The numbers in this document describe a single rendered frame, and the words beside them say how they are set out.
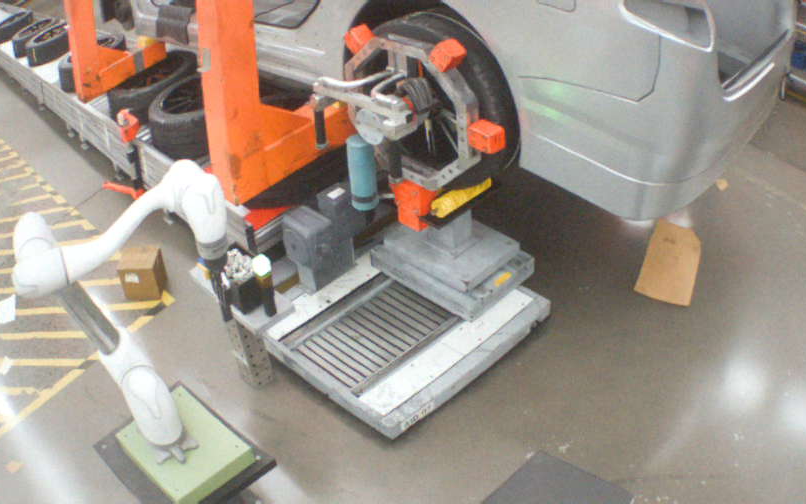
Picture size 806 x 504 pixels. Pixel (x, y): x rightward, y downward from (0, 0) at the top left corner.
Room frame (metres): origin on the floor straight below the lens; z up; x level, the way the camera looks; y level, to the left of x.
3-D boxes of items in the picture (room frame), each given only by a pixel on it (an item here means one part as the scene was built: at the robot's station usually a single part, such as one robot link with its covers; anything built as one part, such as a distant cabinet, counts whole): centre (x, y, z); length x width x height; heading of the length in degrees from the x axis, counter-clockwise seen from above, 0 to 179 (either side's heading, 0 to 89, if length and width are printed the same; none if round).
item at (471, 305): (2.55, -0.18, 0.13); 0.50 x 0.36 x 0.10; 43
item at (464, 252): (2.55, -0.18, 0.32); 0.40 x 0.30 x 0.28; 43
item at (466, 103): (2.44, -0.05, 0.85); 0.54 x 0.07 x 0.54; 43
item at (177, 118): (3.65, 0.97, 0.39); 0.66 x 0.66 x 0.24
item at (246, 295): (2.06, 0.52, 0.51); 0.20 x 0.14 x 0.13; 42
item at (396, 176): (2.15, 0.00, 0.83); 0.04 x 0.04 x 0.16
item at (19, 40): (6.73, 3.82, 0.39); 0.66 x 0.66 x 0.24
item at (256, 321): (2.09, 0.54, 0.44); 0.43 x 0.17 x 0.03; 43
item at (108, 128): (3.50, 1.39, 0.28); 2.47 x 0.09 x 0.22; 43
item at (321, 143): (2.40, 0.23, 0.83); 0.04 x 0.04 x 0.16
